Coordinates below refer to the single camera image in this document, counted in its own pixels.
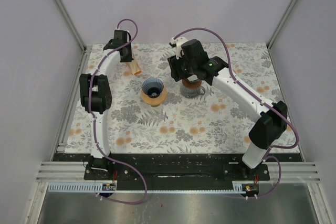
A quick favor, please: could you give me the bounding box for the coffee filter paper pack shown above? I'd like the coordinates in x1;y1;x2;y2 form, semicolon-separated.
126;59;142;75

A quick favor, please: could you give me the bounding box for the dark wooden ring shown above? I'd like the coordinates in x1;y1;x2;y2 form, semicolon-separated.
182;79;202;89

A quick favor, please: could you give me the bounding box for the grey glass server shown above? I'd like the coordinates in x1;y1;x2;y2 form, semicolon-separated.
180;85;205;98

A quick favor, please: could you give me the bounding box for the blue plastic dripper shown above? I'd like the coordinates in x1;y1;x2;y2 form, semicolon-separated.
141;78;164;98

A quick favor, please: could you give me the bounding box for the light wooden ring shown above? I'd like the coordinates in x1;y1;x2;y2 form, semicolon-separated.
140;87;168;108

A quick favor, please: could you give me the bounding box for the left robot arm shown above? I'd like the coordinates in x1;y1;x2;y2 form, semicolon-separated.
79;29;132;179

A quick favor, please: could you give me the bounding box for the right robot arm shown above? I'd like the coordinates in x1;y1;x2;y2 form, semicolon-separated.
168;37;288;180

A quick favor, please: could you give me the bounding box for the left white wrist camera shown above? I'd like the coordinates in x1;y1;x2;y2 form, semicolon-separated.
115;27;130;33

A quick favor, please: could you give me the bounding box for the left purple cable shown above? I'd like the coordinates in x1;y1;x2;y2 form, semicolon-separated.
88;18;148;205

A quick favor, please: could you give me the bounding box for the purple cable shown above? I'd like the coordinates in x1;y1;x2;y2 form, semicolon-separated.
88;18;148;205
170;27;300;200

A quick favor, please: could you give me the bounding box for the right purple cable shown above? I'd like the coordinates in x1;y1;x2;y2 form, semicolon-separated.
170;27;300;200

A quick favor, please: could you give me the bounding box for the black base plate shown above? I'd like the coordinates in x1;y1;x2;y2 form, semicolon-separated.
38;154;305;193

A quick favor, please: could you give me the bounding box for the white cable duct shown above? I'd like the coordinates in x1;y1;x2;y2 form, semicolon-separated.
47;183;118;193

